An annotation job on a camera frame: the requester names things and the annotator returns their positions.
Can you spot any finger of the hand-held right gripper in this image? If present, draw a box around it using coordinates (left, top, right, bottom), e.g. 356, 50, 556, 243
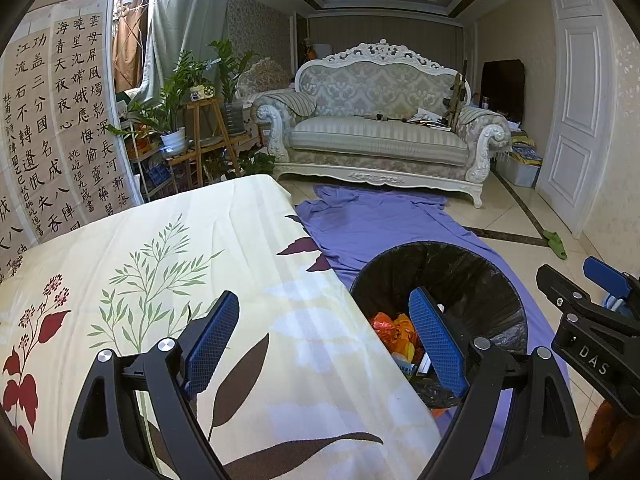
536, 265, 608, 319
584, 256, 640, 319

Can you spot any orange plastic bag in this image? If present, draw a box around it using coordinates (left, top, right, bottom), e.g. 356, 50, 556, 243
372, 311, 401, 343

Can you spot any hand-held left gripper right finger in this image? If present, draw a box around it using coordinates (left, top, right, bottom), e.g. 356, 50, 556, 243
407, 286, 588, 480

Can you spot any white panelled door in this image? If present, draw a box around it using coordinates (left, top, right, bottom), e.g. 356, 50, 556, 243
535, 0, 621, 238

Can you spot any white metal rack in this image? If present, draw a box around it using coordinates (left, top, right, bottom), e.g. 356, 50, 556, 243
117, 105, 178, 203

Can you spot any ornate white grey sofa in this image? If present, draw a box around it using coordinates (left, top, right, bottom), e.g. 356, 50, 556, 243
251, 39, 512, 208

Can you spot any brown curtain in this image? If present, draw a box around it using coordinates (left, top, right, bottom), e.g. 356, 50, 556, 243
112, 0, 151, 92

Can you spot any blue white tube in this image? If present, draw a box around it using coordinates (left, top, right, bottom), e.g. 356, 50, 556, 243
392, 352, 420, 380

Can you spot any ornate white armchair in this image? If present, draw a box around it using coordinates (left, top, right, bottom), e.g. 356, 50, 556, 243
235, 57, 296, 106

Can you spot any yellow blue cloth pile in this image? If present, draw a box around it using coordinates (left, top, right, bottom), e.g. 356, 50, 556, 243
510, 132, 543, 166

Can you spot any dark panel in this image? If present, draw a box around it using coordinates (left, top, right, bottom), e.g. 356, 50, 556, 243
481, 59, 526, 121

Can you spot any green slipper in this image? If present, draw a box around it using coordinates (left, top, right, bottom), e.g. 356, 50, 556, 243
542, 230, 568, 260

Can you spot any stack of papers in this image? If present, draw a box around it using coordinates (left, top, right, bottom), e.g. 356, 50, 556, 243
406, 107, 453, 131

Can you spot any floral cream bedsheet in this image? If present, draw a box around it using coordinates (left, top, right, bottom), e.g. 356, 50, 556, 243
0, 174, 443, 480

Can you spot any small green floor plant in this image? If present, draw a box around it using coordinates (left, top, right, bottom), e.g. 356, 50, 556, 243
235, 150, 276, 178

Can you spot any wooden plant stand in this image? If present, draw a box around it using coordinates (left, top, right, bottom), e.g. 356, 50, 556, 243
167, 97, 251, 188

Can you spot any tall plant grey pot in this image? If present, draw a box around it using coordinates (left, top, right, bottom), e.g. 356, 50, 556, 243
207, 39, 256, 135

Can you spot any brown wooden prop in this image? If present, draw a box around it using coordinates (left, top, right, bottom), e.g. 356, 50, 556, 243
442, 60, 471, 133

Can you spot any leafy plant white pot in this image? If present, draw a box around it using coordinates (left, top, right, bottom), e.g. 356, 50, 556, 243
105, 50, 221, 153

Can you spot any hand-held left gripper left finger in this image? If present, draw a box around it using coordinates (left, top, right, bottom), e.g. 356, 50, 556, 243
62, 290, 241, 480

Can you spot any grey green curtain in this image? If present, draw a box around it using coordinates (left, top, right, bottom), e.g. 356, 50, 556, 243
137, 0, 236, 106

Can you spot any black lined waste bin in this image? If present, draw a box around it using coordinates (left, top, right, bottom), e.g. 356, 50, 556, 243
350, 241, 528, 411

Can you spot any pale storage box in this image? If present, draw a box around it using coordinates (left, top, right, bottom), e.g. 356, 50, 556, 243
497, 157, 541, 188

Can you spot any purple sheet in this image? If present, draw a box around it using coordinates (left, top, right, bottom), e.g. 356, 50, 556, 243
295, 185, 571, 480

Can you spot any blue box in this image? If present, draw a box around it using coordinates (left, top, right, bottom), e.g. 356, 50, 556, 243
145, 160, 173, 186

